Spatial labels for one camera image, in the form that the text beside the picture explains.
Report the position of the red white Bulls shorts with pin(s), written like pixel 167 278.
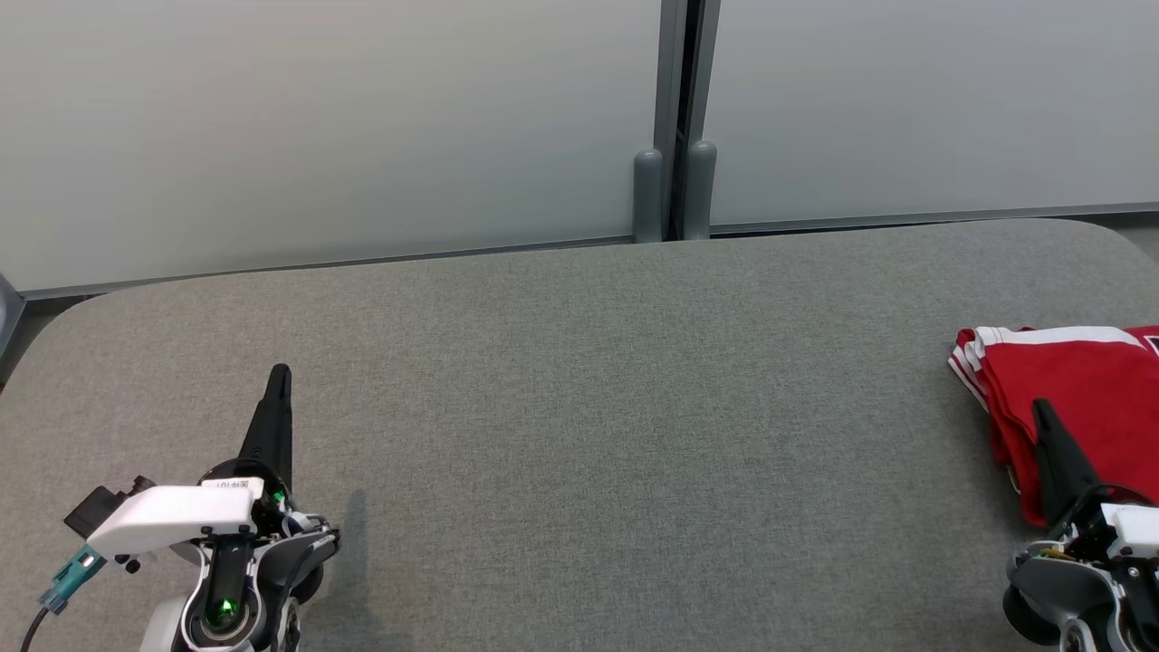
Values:
pixel 1087 389

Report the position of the white partition panel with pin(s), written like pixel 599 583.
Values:
pixel 933 100
pixel 317 118

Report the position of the left white camera bracket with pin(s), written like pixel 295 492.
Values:
pixel 172 516

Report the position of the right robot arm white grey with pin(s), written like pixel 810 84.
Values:
pixel 1023 616

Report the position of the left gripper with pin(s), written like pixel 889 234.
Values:
pixel 299 543

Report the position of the grey partition leg with caster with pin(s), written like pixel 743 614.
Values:
pixel 7 317

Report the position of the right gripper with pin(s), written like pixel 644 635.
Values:
pixel 1059 570

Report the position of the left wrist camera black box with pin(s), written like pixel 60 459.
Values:
pixel 90 507

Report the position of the grey metal partition post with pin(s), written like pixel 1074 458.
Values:
pixel 648 199
pixel 700 195

